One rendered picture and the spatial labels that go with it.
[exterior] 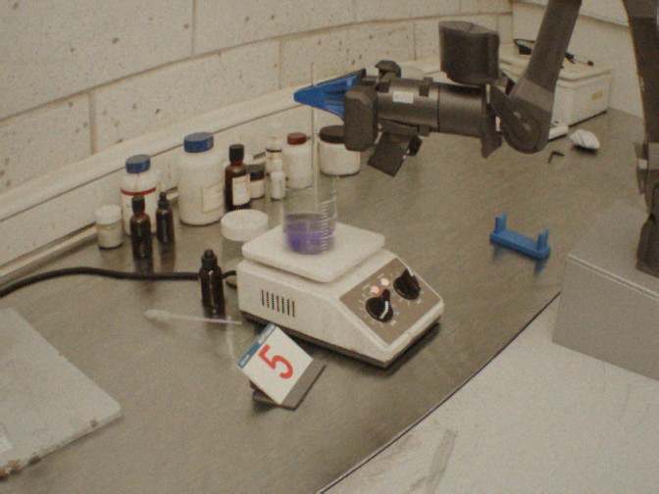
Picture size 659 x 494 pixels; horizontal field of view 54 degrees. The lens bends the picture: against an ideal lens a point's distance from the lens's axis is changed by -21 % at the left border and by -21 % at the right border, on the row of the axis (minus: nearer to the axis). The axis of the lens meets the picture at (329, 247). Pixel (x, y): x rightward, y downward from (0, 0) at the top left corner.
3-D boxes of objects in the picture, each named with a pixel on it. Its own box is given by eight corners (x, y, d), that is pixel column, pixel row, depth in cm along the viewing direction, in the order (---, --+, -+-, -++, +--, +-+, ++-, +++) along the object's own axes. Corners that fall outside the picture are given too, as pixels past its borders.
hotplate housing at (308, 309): (444, 320, 92) (449, 257, 88) (385, 372, 82) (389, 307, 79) (289, 271, 103) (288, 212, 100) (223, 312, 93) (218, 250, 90)
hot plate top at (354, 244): (388, 243, 92) (388, 235, 91) (328, 284, 83) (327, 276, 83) (302, 219, 98) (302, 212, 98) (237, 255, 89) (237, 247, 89)
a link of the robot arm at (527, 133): (541, 127, 80) (540, 32, 74) (538, 153, 74) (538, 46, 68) (446, 111, 83) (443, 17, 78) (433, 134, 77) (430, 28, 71)
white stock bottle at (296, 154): (315, 180, 132) (315, 131, 128) (306, 191, 128) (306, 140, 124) (287, 177, 133) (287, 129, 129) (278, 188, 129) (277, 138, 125)
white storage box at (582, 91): (615, 111, 193) (616, 66, 187) (571, 130, 169) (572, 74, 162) (532, 84, 212) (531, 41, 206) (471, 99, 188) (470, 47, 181)
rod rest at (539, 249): (550, 252, 108) (553, 229, 106) (540, 260, 106) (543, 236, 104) (499, 232, 114) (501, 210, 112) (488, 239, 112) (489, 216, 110)
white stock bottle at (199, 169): (174, 225, 116) (171, 144, 111) (184, 207, 123) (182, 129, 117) (219, 226, 116) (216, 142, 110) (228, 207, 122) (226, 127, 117)
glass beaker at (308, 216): (306, 233, 93) (305, 163, 89) (350, 248, 89) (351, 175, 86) (263, 254, 88) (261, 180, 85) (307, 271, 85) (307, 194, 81)
